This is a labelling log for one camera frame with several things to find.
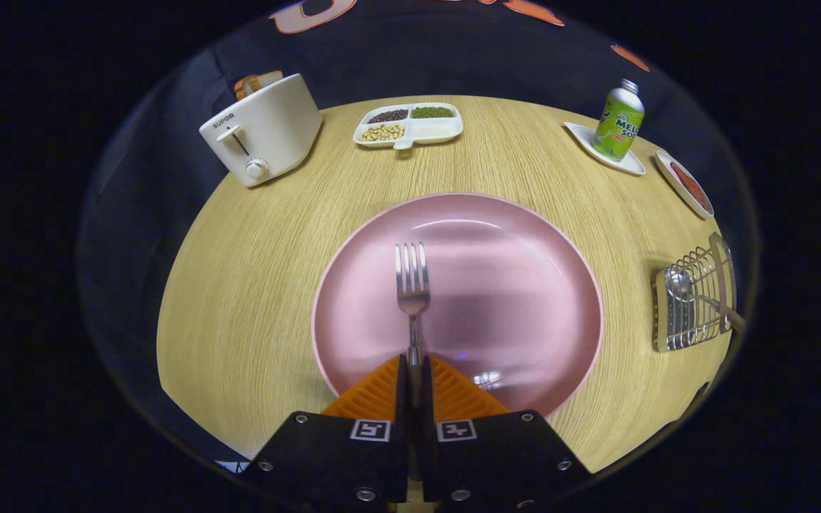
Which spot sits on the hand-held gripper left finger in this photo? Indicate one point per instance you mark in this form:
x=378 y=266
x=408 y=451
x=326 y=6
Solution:
x=325 y=456

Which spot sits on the white square coaster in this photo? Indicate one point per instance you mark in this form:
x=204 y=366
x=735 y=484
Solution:
x=583 y=138

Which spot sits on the pink round plate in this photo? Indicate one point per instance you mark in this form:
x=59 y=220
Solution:
x=510 y=285

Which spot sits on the pile of yellow soybeans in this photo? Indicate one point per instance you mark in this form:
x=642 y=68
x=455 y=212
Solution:
x=382 y=132

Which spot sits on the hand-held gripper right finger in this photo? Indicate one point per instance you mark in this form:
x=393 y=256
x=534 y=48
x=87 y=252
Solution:
x=503 y=456

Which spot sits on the white divided dish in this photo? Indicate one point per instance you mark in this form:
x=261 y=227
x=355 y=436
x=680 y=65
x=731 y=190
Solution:
x=435 y=131

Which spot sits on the white oval food bowl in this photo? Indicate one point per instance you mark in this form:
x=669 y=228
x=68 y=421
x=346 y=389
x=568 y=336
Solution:
x=667 y=171

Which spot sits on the red-brown meat piece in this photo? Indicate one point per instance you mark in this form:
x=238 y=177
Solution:
x=690 y=185

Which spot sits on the white toaster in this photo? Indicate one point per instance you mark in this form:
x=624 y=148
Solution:
x=275 y=128

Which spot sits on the toasted bread slices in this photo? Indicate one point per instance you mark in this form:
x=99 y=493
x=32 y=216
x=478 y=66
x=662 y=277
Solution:
x=257 y=83

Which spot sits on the pile of dark beans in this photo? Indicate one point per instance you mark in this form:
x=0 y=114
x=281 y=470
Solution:
x=388 y=115

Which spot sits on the pile of green beans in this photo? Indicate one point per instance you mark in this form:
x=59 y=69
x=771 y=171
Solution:
x=432 y=112

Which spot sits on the green soda bottle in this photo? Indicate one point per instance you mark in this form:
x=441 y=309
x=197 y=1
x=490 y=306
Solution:
x=618 y=121

